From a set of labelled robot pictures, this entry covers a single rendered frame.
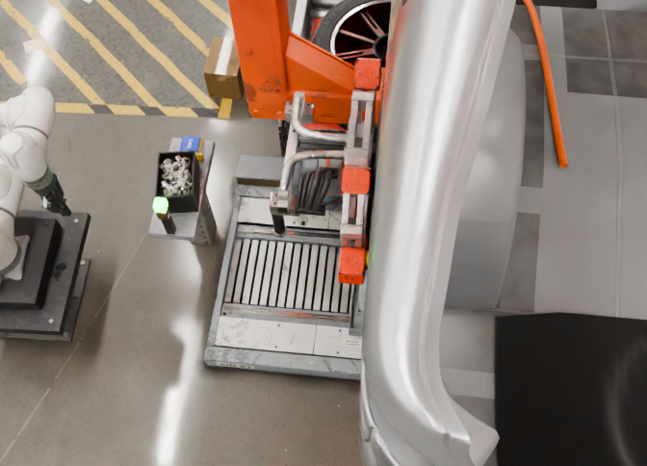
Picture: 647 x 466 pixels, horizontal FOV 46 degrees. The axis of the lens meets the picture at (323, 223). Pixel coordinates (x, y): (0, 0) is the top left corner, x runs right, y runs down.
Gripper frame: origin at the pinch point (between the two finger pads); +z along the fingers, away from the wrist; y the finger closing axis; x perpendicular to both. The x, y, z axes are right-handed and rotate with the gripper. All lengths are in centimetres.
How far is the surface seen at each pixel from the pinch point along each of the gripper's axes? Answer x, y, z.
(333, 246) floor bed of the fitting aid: 86, -17, 69
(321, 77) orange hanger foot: 85, -51, 0
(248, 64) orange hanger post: 60, -51, -8
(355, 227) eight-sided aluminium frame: 96, 21, -24
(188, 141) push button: 32, -43, 27
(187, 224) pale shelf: 34.4, -7.8, 28.7
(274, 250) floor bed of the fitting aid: 61, -17, 74
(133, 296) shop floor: 3, 3, 73
